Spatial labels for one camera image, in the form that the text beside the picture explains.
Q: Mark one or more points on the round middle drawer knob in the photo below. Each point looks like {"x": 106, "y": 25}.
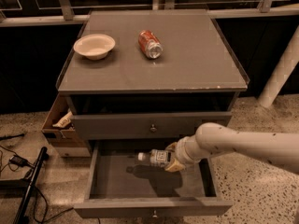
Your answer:
{"x": 154, "y": 214}

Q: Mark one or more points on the metal window railing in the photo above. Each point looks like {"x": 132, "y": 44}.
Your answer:
{"x": 43, "y": 12}

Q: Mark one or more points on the red soda can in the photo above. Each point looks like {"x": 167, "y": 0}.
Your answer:
{"x": 150, "y": 44}

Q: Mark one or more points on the grey drawer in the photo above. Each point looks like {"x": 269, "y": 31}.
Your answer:
{"x": 121, "y": 186}
{"x": 129, "y": 116}

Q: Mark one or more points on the blue plastic water bottle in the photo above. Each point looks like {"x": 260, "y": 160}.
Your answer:
{"x": 156, "y": 158}

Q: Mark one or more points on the grey middle drawer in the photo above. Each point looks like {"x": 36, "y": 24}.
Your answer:
{"x": 121, "y": 186}

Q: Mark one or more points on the black power adapter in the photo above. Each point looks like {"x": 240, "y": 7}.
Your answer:
{"x": 19, "y": 161}

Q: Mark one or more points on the round drawer knob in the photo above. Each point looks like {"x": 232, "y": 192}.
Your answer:
{"x": 153, "y": 128}
{"x": 154, "y": 214}

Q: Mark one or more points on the cardboard box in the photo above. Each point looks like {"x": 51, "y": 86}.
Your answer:
{"x": 60, "y": 132}

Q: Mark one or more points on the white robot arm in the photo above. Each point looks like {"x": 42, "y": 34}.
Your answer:
{"x": 278, "y": 149}

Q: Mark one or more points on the white paper bowl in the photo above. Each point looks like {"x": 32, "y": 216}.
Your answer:
{"x": 94, "y": 47}

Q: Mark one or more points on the white support pole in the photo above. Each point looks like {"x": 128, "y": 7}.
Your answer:
{"x": 286, "y": 64}

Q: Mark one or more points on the grey top drawer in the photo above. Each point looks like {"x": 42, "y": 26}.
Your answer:
{"x": 129, "y": 116}

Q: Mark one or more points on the round top drawer knob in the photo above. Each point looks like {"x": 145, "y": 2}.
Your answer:
{"x": 153, "y": 128}

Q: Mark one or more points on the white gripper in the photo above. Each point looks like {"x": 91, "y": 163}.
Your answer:
{"x": 179, "y": 153}

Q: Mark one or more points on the grey drawer cabinet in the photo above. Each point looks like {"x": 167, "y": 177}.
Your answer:
{"x": 195, "y": 57}

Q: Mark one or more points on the black stand pole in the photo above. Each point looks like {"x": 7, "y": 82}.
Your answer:
{"x": 20, "y": 216}

